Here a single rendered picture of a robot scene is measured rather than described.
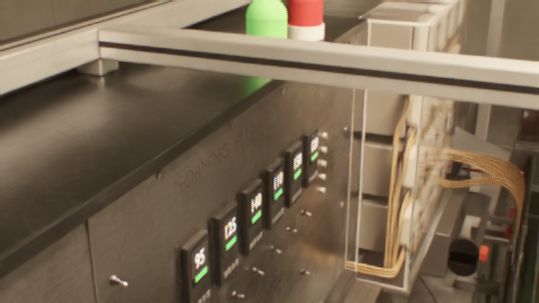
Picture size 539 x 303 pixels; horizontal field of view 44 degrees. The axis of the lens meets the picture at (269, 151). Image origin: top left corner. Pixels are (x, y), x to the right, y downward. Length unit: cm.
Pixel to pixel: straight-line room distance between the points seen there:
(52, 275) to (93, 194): 7
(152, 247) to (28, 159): 15
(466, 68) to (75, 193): 40
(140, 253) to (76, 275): 9
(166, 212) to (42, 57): 24
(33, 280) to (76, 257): 5
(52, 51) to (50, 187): 27
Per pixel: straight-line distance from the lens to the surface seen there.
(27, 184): 59
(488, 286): 208
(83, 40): 86
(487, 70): 70
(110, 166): 60
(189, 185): 73
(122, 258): 65
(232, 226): 83
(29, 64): 79
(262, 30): 92
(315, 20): 107
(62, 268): 58
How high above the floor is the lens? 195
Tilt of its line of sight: 22 degrees down
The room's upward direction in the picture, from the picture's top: straight up
